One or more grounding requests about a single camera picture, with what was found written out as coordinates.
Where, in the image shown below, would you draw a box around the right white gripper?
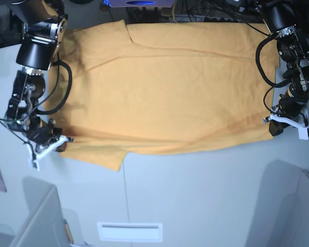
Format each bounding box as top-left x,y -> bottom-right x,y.
5,115 -> 75,171

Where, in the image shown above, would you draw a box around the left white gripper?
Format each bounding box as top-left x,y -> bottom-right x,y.
262,95 -> 309,141

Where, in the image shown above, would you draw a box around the orange yellow T-shirt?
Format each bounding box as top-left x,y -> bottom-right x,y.
51,21 -> 272,171

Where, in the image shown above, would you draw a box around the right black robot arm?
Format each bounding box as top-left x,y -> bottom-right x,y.
3,1 -> 73,170

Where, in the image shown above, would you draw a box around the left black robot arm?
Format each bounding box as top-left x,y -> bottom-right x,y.
255,1 -> 309,140

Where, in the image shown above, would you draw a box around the orange tool in bin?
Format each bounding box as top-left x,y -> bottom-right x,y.
64,223 -> 74,244

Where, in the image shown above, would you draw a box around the white table slot plate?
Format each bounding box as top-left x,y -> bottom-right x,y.
97,222 -> 163,242

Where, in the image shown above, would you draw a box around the purple blue device box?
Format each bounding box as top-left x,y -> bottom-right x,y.
108,0 -> 175,8

